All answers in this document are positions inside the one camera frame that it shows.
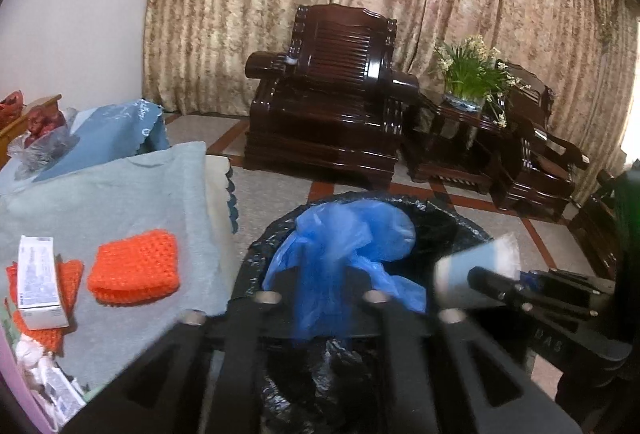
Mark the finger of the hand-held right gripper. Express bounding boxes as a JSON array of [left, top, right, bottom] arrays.
[[519, 268, 618, 311], [467, 266, 632, 362]]

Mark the large orange foam net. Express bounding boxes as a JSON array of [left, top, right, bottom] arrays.
[[87, 229, 181, 307]]

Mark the white paper scrap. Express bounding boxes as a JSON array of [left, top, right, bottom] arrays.
[[434, 234, 521, 315]]

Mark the clear bag of red fruit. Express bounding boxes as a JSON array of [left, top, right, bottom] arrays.
[[7, 106, 81, 179]]

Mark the grey table cloth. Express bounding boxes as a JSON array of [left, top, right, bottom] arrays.
[[0, 141, 241, 395]]

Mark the pile of white wrappers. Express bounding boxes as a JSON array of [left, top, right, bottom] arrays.
[[12, 334, 88, 430]]

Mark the cream scalloped cloth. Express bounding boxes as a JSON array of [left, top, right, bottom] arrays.
[[205, 154, 242, 235]]

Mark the dark wooden armchair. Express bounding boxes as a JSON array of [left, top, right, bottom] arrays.
[[490, 61, 591, 222], [242, 4, 421, 177]]

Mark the red mesh bag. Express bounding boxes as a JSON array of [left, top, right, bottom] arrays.
[[0, 90, 26, 125]]

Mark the blue embroidered cloth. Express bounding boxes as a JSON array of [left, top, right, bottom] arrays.
[[32, 98, 171, 185]]

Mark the green plant in patterned bowl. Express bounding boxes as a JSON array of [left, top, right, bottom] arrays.
[[432, 36, 531, 127]]

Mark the light wooden bench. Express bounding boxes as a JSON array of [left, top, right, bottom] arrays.
[[0, 94, 63, 167]]

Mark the dark wooden side table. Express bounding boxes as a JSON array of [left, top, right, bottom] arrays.
[[405, 91, 511, 195]]

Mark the black-lined trash bin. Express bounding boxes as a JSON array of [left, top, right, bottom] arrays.
[[230, 194, 501, 434]]

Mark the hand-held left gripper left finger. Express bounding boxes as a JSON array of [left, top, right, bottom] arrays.
[[62, 289, 301, 434]]

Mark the long white carton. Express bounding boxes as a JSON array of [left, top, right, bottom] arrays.
[[17, 235, 70, 330]]

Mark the beige patterned curtain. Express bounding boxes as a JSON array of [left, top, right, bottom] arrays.
[[142, 0, 640, 215]]

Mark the pink plastic basin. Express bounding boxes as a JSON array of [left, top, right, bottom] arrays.
[[0, 299, 56, 434]]

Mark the dark wooden chair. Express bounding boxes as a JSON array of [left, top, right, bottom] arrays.
[[567, 171, 623, 279]]

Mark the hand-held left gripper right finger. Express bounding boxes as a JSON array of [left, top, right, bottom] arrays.
[[360, 289, 583, 434]]

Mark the blue plastic bag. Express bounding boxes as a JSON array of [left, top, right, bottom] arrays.
[[262, 201, 428, 345]]

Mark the flattened orange foam net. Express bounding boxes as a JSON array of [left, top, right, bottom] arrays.
[[5, 259, 86, 355]]

